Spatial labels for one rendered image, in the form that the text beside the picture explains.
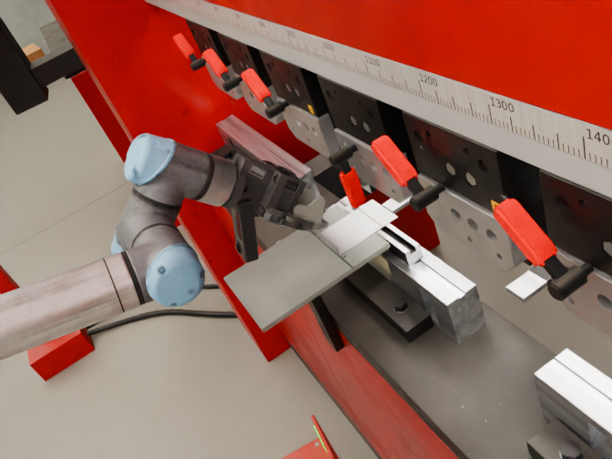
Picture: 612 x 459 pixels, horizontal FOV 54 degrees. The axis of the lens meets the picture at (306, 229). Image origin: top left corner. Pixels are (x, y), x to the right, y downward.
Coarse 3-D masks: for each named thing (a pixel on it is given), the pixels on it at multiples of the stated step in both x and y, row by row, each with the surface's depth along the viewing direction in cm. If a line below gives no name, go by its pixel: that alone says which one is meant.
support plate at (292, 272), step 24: (336, 216) 115; (288, 240) 114; (312, 240) 112; (384, 240) 105; (264, 264) 111; (288, 264) 109; (312, 264) 106; (336, 264) 104; (360, 264) 103; (240, 288) 108; (264, 288) 106; (288, 288) 104; (312, 288) 102; (264, 312) 101; (288, 312) 100
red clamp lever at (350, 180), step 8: (336, 152) 83; (344, 152) 83; (352, 152) 84; (336, 160) 83; (344, 160) 83; (344, 168) 84; (352, 168) 85; (344, 176) 85; (352, 176) 85; (344, 184) 86; (352, 184) 86; (360, 184) 87; (352, 192) 86; (360, 192) 87; (352, 200) 87; (360, 200) 87
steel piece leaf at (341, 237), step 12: (348, 216) 113; (360, 216) 112; (336, 228) 112; (348, 228) 111; (360, 228) 109; (372, 228) 108; (324, 240) 109; (336, 240) 109; (348, 240) 108; (360, 240) 107; (336, 252) 106
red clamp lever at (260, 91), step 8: (248, 72) 100; (248, 80) 100; (256, 80) 100; (256, 88) 99; (264, 88) 99; (256, 96) 100; (264, 96) 99; (272, 104) 99; (280, 104) 99; (288, 104) 99; (272, 112) 98; (280, 112) 99
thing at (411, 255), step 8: (352, 208) 117; (384, 232) 108; (392, 232) 107; (400, 232) 105; (392, 240) 104; (400, 240) 105; (408, 240) 103; (392, 248) 105; (400, 248) 102; (408, 248) 102; (416, 248) 101; (400, 256) 103; (408, 256) 101; (416, 256) 102; (408, 264) 102
